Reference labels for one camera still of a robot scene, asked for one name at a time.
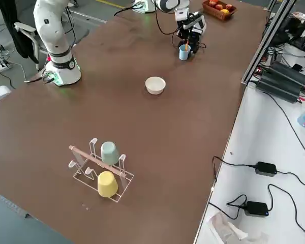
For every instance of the white box orange label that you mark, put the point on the white box orange label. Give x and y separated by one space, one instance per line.
0 94

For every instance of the brown wicker basket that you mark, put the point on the brown wicker basket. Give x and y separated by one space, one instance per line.
216 14

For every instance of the red apple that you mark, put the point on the red apple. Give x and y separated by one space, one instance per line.
229 6
219 6
213 2

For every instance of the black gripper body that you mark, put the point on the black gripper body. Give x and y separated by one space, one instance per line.
197 37
180 28

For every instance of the yellow lemon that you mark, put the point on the yellow lemon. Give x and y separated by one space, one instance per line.
224 11

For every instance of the white bowl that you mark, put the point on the white bowl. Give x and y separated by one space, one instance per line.
155 87

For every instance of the black power brick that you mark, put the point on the black power brick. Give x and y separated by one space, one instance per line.
265 169
256 209

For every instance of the black power supply box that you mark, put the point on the black power supply box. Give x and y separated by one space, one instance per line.
292 73
279 89

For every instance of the pale green cup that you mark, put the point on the pale green cup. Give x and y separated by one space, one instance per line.
109 153

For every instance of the black jacket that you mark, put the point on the black jacket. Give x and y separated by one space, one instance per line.
20 43

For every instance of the aluminium frame post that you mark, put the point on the aluminium frame post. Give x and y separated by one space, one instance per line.
269 38

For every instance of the yellow cup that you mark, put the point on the yellow cup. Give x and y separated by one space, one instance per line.
107 184

